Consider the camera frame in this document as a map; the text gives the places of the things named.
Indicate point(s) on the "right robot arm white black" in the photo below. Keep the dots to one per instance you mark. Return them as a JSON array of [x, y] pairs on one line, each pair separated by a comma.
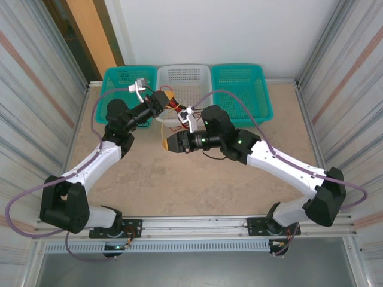
[[284, 163]]

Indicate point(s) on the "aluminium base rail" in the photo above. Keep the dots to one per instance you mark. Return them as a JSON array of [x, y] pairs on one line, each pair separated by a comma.
[[194, 222]]

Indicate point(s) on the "orange wooden door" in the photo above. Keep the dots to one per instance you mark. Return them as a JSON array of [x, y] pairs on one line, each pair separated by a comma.
[[89, 24]]

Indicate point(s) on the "white perforated plastic basket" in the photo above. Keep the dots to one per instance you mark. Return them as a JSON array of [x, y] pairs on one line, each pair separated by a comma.
[[185, 73]]

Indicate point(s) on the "teal perforated plastic basket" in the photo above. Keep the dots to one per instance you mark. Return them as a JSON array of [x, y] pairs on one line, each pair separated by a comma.
[[248, 86], [119, 74]]

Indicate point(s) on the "dark brown door frame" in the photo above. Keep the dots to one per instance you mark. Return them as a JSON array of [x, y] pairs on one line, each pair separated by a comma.
[[68, 18]]

